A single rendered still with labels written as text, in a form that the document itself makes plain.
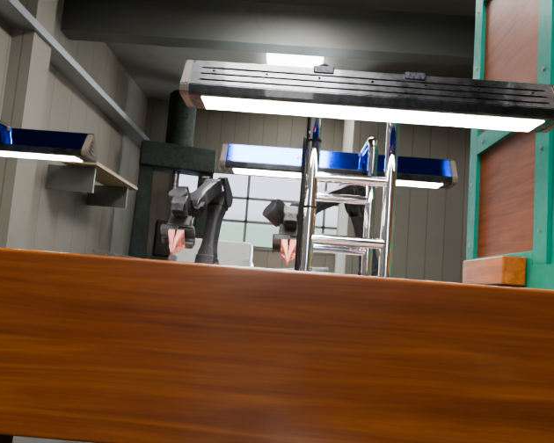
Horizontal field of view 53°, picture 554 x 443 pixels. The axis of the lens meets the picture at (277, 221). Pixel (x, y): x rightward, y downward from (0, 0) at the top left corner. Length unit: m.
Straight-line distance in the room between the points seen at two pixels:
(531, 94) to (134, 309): 0.71
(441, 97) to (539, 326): 0.45
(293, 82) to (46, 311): 0.53
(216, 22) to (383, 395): 4.80
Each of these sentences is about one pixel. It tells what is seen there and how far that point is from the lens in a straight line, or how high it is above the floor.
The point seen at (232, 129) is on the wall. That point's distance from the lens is 7.96.
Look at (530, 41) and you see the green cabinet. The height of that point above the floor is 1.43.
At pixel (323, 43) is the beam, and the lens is 5.11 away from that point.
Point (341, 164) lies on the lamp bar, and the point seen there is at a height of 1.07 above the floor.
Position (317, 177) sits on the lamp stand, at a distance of 1.06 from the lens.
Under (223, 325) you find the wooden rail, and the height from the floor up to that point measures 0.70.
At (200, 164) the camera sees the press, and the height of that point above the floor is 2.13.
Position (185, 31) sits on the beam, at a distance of 5.23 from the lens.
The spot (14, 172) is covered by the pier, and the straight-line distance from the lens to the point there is 4.42.
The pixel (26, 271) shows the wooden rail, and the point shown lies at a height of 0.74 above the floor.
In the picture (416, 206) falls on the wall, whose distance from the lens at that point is 6.40.
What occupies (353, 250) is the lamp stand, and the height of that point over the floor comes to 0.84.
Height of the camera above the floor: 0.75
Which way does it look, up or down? 6 degrees up
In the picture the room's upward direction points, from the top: 4 degrees clockwise
